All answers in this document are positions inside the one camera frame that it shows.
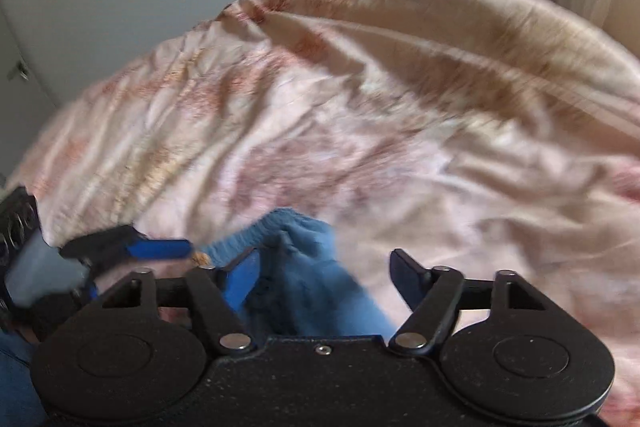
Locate person's blue jeans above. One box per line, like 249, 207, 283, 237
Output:
0, 332, 51, 427

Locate pink floral blanket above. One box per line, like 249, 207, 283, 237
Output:
5, 0, 640, 427

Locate white door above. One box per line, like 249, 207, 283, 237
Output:
0, 2, 58, 180

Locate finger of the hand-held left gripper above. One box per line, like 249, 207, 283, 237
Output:
59, 226, 193, 264
80, 275, 101, 305

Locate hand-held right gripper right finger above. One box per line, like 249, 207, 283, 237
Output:
387, 248, 553, 355

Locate blue printed pants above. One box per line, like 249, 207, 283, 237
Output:
197, 207, 401, 339

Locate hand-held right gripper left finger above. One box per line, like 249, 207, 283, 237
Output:
97, 247, 262, 353

